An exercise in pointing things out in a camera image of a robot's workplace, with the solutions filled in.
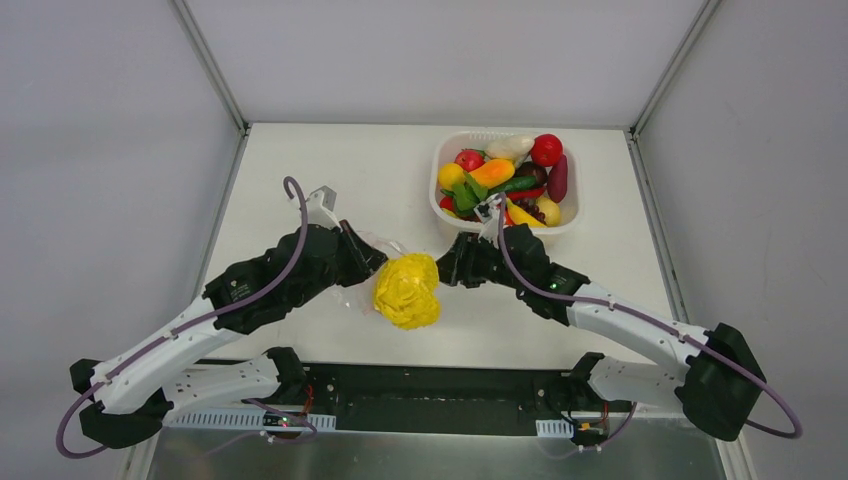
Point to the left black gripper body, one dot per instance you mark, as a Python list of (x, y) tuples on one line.
[(354, 254)]

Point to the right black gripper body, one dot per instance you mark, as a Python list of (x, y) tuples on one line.
[(468, 258)]

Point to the clear zip top bag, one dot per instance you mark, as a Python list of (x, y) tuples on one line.
[(359, 298)]

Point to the yellow toy cabbage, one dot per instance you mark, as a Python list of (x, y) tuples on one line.
[(405, 291)]

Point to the white toy radish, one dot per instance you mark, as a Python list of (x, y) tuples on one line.
[(511, 147)]

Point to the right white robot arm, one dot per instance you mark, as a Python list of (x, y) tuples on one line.
[(711, 376)]

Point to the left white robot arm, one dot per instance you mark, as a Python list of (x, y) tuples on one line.
[(132, 396)]

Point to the yellow toy banana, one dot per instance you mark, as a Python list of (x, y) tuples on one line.
[(519, 216)]

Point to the green toy leaf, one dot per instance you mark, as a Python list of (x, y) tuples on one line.
[(465, 196)]

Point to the dark toy grapes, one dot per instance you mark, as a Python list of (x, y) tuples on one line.
[(530, 207)]

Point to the red toy chili pepper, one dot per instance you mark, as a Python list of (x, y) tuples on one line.
[(526, 195)]

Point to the yellow toy pear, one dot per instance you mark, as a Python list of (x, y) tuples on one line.
[(548, 211)]

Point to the yellow toy lemon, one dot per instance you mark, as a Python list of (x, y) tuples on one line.
[(450, 175)]

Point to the orange toy mango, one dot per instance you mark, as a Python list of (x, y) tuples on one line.
[(493, 173)]

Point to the dark purple toy eggplant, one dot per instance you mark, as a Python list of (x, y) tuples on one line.
[(531, 169)]

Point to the red toy apple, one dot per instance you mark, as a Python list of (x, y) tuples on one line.
[(470, 159)]

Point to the purple toy sweet potato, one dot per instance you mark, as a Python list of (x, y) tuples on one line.
[(557, 184)]

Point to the white plastic basket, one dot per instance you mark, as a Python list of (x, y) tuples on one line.
[(572, 205)]

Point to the red toy tomato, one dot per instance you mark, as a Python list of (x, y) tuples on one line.
[(547, 150)]

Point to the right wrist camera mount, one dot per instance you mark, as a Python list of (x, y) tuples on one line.
[(492, 214)]

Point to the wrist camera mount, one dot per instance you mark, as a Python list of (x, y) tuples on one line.
[(492, 214), (320, 208)]

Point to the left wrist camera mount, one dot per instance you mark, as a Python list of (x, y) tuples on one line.
[(320, 208)]

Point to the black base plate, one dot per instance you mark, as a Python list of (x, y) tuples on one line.
[(406, 399)]

